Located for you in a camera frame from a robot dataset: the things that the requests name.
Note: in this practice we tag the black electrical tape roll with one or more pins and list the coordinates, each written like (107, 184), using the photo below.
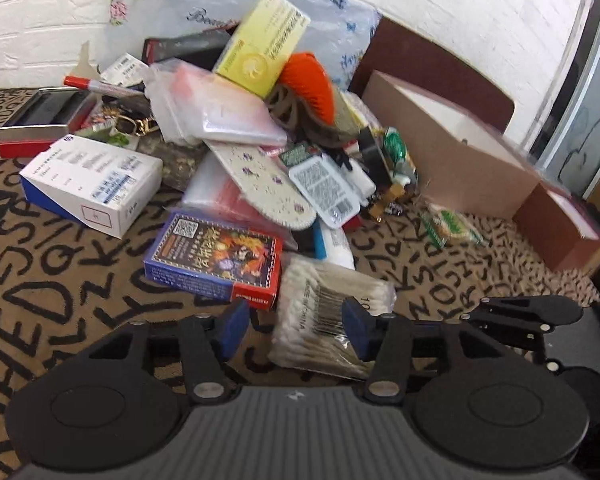
(374, 159)

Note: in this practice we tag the white blister pack barcode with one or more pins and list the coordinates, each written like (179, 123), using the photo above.
(319, 180)

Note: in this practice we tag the green cracker snack packet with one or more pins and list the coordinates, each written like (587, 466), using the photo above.
(446, 227)

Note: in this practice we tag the floral white insole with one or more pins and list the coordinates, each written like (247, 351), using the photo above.
(264, 185)

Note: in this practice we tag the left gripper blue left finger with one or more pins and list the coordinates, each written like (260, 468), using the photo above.
(230, 327)

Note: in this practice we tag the white cream tube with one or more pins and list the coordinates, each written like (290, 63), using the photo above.
(332, 245)

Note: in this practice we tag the red marker pen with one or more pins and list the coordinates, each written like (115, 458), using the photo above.
(100, 87)

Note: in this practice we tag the silver black tin case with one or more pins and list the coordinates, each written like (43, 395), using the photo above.
(47, 116)

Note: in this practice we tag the clear zip bag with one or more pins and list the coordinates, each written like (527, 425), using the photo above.
(193, 105)

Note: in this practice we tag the white blue medicine box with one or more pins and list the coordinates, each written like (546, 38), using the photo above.
(99, 185)

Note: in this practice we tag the dark brown box lid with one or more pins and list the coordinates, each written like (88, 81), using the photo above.
(402, 53)

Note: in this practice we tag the red playing card box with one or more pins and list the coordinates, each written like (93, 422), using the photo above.
(216, 260)

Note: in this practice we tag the gold binder clip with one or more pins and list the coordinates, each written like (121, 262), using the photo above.
(387, 202)

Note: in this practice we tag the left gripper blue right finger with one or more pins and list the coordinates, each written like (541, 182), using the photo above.
(361, 329)

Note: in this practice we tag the cotton swab bag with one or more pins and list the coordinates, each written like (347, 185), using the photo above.
(308, 333)

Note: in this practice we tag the small brown box right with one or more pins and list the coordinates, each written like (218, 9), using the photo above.
(560, 230)

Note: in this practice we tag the green yellow snack packet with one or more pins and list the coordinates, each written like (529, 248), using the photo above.
(403, 170)

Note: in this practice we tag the orange silicone brush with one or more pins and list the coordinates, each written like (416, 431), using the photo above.
(306, 77)

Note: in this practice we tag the yellow medicine box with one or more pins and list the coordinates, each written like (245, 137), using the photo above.
(261, 46)

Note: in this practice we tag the tan cardboard box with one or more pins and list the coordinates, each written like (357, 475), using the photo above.
(462, 163)

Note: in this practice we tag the floral plastic bag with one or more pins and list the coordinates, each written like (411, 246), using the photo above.
(339, 32)

